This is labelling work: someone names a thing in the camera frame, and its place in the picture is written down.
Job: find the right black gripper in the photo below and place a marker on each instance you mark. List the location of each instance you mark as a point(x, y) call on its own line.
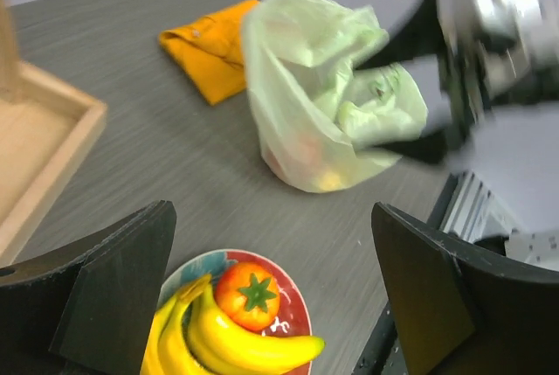
point(492, 73)

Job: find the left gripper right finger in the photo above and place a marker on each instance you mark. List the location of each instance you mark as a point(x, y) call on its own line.
point(462, 309)

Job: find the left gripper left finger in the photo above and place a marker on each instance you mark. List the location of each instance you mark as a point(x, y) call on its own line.
point(87, 307)

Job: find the fake yellow bananas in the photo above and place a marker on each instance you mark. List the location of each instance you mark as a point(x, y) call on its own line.
point(226, 348)
point(166, 350)

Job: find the pale yellow plastic bag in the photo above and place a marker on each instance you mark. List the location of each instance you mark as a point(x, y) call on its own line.
point(299, 68)

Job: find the fake yellow fruit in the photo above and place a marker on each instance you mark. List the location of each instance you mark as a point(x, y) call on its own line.
point(331, 181)

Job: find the fake orange fruit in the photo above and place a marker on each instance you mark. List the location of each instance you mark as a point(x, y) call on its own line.
point(299, 153)

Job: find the fake orange persimmon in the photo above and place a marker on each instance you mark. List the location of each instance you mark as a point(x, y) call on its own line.
point(249, 295)

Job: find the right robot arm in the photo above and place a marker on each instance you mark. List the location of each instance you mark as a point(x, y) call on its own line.
point(535, 248)

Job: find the red and teal plate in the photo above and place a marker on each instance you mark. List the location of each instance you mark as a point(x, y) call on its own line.
point(293, 318)

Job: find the wooden clothes rack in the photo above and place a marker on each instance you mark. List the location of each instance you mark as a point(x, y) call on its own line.
point(48, 127)

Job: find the orange folded cloth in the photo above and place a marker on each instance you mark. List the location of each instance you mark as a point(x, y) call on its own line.
point(209, 51)

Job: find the aluminium frame rail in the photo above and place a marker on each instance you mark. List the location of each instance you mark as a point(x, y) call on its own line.
point(475, 212)

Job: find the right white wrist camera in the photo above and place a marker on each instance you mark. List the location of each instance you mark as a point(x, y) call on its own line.
point(533, 24)

